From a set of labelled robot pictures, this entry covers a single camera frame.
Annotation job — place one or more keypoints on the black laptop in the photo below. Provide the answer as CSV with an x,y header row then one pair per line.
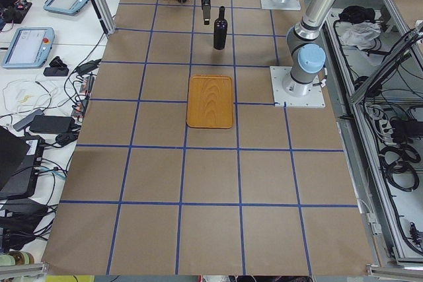
x,y
20,158

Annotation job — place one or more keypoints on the crumpled white and black cloth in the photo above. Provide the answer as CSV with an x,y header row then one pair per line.
x,y
363,30

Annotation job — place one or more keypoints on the wooden rectangular tray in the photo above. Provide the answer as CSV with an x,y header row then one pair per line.
x,y
210,102

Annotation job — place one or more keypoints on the upper blue teach pendant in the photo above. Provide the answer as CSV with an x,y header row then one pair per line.
x,y
64,7

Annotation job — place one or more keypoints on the blue teach pendant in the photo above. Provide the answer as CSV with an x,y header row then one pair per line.
x,y
64,7
29,48

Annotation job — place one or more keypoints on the black power adapter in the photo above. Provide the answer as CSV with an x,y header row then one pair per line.
x,y
51,124

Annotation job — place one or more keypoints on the lower blue teach pendant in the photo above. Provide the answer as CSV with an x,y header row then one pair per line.
x,y
29,48

